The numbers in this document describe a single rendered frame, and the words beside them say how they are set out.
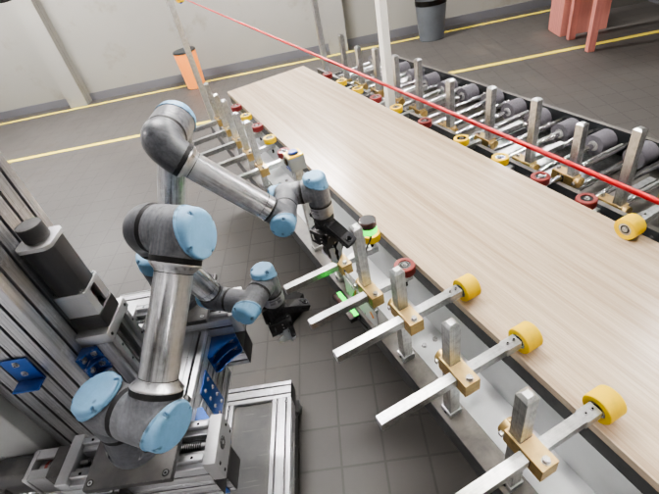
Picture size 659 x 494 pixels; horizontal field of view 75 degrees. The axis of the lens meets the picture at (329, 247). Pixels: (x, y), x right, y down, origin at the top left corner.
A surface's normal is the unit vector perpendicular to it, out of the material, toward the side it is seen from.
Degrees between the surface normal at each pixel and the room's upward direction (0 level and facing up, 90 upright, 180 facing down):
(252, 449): 0
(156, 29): 90
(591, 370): 0
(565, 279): 0
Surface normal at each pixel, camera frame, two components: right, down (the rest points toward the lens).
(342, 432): -0.18, -0.76
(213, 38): 0.05, 0.63
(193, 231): 0.93, -0.04
